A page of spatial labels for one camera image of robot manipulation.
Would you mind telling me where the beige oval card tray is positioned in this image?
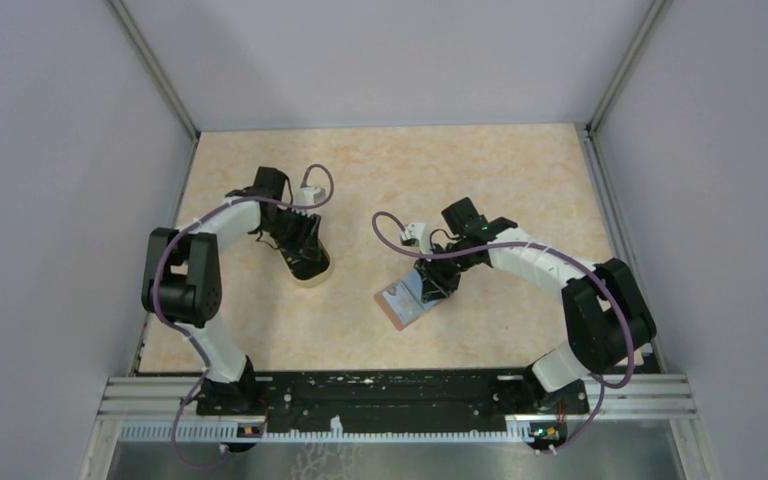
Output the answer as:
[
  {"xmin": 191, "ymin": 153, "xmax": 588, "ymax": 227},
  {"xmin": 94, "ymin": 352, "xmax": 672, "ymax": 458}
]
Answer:
[{"xmin": 285, "ymin": 254, "xmax": 333, "ymax": 288}]

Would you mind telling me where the aluminium frame rail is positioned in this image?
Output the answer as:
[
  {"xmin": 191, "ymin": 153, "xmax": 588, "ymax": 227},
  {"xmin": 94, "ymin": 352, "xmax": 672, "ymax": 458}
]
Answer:
[{"xmin": 95, "ymin": 374, "xmax": 698, "ymax": 422}]

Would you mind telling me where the left aluminium corner post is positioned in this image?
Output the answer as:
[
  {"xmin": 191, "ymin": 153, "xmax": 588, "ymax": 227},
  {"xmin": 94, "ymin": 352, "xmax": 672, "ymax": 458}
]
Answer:
[{"xmin": 106, "ymin": 0, "xmax": 200, "ymax": 140}]

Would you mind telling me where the right aluminium corner post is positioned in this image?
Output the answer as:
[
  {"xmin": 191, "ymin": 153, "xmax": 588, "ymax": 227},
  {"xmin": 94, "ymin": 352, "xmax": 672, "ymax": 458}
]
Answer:
[{"xmin": 586, "ymin": 0, "xmax": 673, "ymax": 140}]

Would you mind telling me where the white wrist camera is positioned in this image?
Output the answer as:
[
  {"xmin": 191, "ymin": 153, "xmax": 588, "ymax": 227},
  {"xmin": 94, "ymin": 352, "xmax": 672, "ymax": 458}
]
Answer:
[
  {"xmin": 292, "ymin": 186, "xmax": 327, "ymax": 207},
  {"xmin": 400, "ymin": 222, "xmax": 432, "ymax": 254}
]

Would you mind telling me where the white slotted cable duct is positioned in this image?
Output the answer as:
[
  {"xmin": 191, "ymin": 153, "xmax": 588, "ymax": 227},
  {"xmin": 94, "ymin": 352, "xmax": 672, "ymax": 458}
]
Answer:
[{"xmin": 119, "ymin": 420, "xmax": 535, "ymax": 444}]

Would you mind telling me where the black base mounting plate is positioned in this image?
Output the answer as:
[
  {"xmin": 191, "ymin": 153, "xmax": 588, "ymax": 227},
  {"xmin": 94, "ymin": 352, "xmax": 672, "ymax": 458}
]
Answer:
[{"xmin": 194, "ymin": 367, "xmax": 590, "ymax": 434}]

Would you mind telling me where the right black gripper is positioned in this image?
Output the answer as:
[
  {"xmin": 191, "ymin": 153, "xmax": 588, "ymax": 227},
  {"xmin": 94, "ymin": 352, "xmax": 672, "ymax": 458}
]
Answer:
[{"xmin": 414, "ymin": 239, "xmax": 480, "ymax": 304}]

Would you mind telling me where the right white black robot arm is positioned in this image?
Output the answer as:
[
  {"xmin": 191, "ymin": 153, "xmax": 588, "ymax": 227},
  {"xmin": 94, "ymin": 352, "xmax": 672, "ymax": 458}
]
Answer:
[{"xmin": 401, "ymin": 197, "xmax": 657, "ymax": 412}]

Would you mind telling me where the aluminium corner post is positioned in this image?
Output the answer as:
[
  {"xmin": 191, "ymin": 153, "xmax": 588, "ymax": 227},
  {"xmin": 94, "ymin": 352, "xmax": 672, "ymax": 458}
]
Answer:
[
  {"xmin": 586, "ymin": 0, "xmax": 673, "ymax": 140},
  {"xmin": 106, "ymin": 0, "xmax": 200, "ymax": 140}
]

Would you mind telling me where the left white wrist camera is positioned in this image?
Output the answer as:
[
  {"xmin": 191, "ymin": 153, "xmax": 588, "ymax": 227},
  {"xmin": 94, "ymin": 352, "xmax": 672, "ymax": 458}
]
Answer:
[{"xmin": 292, "ymin": 186, "xmax": 327, "ymax": 207}]

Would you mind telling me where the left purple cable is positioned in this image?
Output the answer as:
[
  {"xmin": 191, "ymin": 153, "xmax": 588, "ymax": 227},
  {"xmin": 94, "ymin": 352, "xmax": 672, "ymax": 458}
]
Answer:
[{"xmin": 150, "ymin": 164, "xmax": 336, "ymax": 470}]

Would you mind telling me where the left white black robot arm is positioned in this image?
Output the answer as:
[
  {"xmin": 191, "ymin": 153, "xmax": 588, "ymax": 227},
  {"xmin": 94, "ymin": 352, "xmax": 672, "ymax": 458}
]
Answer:
[{"xmin": 141, "ymin": 165, "xmax": 335, "ymax": 414}]

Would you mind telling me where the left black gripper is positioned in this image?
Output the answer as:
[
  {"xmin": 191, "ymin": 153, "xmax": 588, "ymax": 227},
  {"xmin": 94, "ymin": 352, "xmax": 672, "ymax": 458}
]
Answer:
[{"xmin": 262, "ymin": 206, "xmax": 323, "ymax": 261}]

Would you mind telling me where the brown leather card holder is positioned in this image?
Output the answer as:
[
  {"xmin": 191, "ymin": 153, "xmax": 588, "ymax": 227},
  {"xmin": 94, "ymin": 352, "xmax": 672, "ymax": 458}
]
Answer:
[{"xmin": 373, "ymin": 269, "xmax": 446, "ymax": 331}]

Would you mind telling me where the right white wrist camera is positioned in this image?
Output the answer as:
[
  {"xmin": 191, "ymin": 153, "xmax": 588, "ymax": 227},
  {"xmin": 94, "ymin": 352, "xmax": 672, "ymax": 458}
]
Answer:
[{"xmin": 400, "ymin": 222, "xmax": 432, "ymax": 254}]

